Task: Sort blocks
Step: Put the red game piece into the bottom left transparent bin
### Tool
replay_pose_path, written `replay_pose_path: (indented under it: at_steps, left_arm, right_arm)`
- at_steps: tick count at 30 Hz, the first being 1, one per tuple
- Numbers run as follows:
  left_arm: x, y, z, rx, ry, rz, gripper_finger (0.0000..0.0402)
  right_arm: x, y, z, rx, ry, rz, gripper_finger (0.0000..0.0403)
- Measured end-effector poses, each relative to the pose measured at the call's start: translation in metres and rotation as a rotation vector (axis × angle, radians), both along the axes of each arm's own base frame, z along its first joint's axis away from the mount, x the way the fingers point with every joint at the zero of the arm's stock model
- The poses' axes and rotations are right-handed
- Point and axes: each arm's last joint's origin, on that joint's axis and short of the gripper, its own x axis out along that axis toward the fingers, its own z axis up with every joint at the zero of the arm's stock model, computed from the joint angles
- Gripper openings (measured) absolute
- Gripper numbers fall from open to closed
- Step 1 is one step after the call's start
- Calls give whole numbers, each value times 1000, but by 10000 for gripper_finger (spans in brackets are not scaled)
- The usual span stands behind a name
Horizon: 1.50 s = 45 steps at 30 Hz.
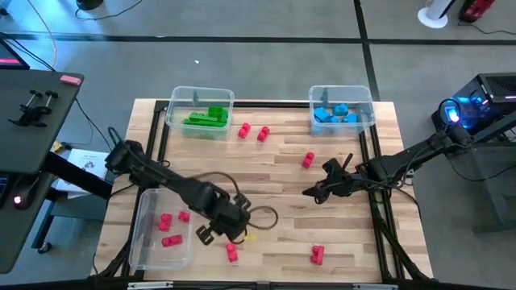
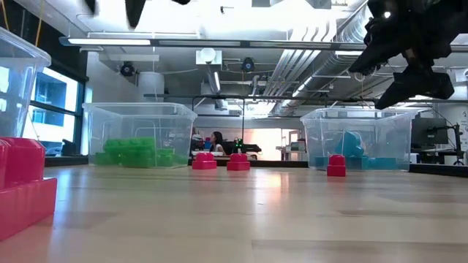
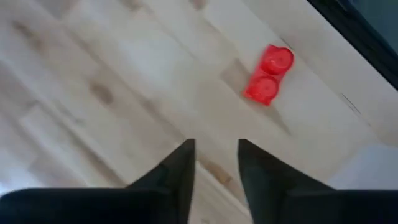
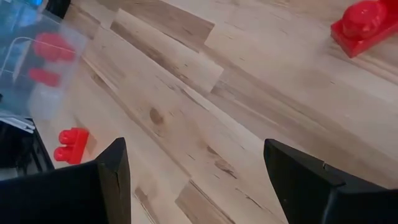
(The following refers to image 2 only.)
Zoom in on black device with green light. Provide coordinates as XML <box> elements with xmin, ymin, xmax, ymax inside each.
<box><xmin>232</xmin><ymin>137</ymin><xmax>263</xmax><ymax>154</ymax></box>

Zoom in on long ceiling light bar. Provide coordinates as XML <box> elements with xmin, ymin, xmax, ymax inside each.
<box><xmin>58</xmin><ymin>34</ymin><xmax>468</xmax><ymax>52</ymax></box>

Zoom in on white wall poster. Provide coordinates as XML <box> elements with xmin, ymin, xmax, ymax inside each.
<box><xmin>458</xmin><ymin>119</ymin><xmax>468</xmax><ymax>145</ymax></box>

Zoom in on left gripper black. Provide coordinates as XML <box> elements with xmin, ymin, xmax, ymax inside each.
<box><xmin>83</xmin><ymin>0</ymin><xmax>192</xmax><ymax>30</ymax></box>

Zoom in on window with dark frame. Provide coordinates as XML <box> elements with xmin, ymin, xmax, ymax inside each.
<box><xmin>20</xmin><ymin>65</ymin><xmax>87</xmax><ymax>156</ymax></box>

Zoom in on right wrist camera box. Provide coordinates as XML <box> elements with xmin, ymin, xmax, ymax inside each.
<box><xmin>365</xmin><ymin>0</ymin><xmax>394</xmax><ymax>40</ymax></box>

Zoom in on red toy building block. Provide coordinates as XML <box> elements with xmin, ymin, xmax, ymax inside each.
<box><xmin>326</xmin><ymin>153</ymin><xmax>347</xmax><ymax>178</ymax></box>
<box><xmin>192</xmin><ymin>152</ymin><xmax>218</xmax><ymax>171</ymax></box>
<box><xmin>0</xmin><ymin>137</ymin><xmax>59</xmax><ymax>243</ymax></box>
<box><xmin>226</xmin><ymin>153</ymin><xmax>252</xmax><ymax>172</ymax></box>

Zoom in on white background desk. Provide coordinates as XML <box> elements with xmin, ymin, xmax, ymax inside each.
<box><xmin>276</xmin><ymin>137</ymin><xmax>309</xmax><ymax>162</ymax></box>

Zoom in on clear plastic bin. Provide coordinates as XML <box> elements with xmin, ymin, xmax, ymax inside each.
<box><xmin>0</xmin><ymin>27</ymin><xmax>53</xmax><ymax>142</ymax></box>
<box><xmin>300</xmin><ymin>107</ymin><xmax>418</xmax><ymax>172</ymax></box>
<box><xmin>81</xmin><ymin>102</ymin><xmax>198</xmax><ymax>169</ymax></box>

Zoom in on black round ceiling device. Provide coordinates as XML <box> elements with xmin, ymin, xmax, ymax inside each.
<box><xmin>241</xmin><ymin>56</ymin><xmax>256</xmax><ymax>73</ymax></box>
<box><xmin>119</xmin><ymin>61</ymin><xmax>137</xmax><ymax>78</ymax></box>

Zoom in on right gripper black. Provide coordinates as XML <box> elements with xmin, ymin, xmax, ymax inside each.
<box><xmin>348</xmin><ymin>0</ymin><xmax>456</xmax><ymax>110</ymax></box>

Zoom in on white round ceiling lamp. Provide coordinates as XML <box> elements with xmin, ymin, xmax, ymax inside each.
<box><xmin>195</xmin><ymin>47</ymin><xmax>223</xmax><ymax>66</ymax></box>

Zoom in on yellow strap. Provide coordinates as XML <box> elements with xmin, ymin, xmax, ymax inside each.
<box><xmin>0</xmin><ymin>0</ymin><xmax>10</xmax><ymax>34</ymax></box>
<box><xmin>34</xmin><ymin>0</ymin><xmax>45</xmax><ymax>48</ymax></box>

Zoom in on dark background object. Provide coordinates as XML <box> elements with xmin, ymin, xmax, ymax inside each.
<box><xmin>61</xmin><ymin>138</ymin><xmax>77</xmax><ymax>156</ymax></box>

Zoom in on black horizontal bar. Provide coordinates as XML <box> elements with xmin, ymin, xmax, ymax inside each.
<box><xmin>143</xmin><ymin>93</ymin><xmax>468</xmax><ymax>104</ymax></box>

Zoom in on seated person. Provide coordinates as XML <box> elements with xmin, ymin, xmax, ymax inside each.
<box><xmin>210</xmin><ymin>131</ymin><xmax>227</xmax><ymax>155</ymax></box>

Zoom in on black computer monitor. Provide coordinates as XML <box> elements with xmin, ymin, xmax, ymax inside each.
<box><xmin>412</xmin><ymin>117</ymin><xmax>450</xmax><ymax>153</ymax></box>

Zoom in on white cylinder tank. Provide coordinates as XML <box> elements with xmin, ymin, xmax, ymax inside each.
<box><xmin>137</xmin><ymin>71</ymin><xmax>166</xmax><ymax>104</ymax></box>

